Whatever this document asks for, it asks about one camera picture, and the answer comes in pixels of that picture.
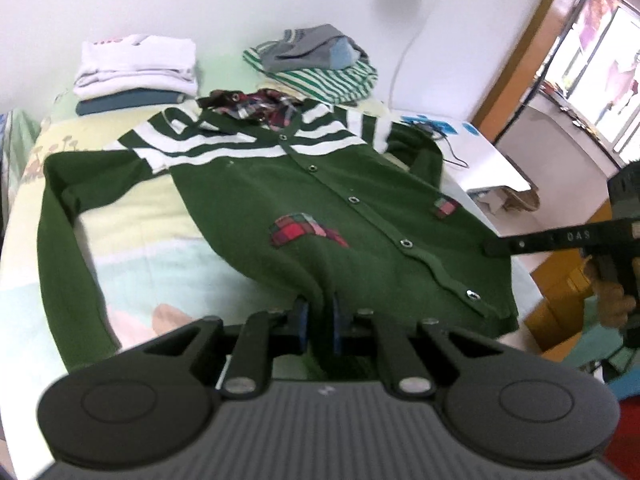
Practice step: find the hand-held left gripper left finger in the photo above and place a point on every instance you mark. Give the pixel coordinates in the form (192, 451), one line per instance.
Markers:
(300, 322)

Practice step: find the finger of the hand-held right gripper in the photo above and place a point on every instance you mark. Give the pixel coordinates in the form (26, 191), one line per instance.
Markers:
(520, 246)

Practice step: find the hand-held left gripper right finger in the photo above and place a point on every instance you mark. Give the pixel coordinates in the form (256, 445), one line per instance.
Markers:
(337, 325)

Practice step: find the green white striped cardigan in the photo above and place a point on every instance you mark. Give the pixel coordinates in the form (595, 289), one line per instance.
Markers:
(300, 185)

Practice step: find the white folded clothes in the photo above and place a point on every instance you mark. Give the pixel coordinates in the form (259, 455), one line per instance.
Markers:
(135, 65)

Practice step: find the person's right hand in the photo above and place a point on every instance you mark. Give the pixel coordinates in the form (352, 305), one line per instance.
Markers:
(612, 302)

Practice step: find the cardboard box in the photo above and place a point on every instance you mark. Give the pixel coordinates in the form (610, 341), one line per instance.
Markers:
(560, 310)

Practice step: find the white table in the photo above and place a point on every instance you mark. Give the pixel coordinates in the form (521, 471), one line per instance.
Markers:
(490, 160)

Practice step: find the round blue sticker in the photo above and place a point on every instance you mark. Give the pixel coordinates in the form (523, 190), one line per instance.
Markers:
(470, 129)

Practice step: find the blue rectangular sticker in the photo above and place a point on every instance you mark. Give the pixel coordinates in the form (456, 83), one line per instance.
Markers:
(445, 126)

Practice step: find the black power adapter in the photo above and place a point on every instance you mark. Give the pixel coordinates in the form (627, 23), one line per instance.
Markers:
(426, 128)

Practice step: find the yellow green printed blanket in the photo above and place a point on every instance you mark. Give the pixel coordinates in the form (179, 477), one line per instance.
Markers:
(140, 220)

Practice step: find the green white striped shirt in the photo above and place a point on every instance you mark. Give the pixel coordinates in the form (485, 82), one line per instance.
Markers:
(325, 82)

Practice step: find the grey sweater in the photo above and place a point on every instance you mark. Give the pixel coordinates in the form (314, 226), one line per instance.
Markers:
(310, 45)

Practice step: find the blue folded garment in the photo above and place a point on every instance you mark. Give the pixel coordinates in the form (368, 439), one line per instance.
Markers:
(125, 102)

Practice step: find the wooden door frame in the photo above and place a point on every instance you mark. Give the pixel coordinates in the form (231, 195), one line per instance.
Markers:
(530, 50)

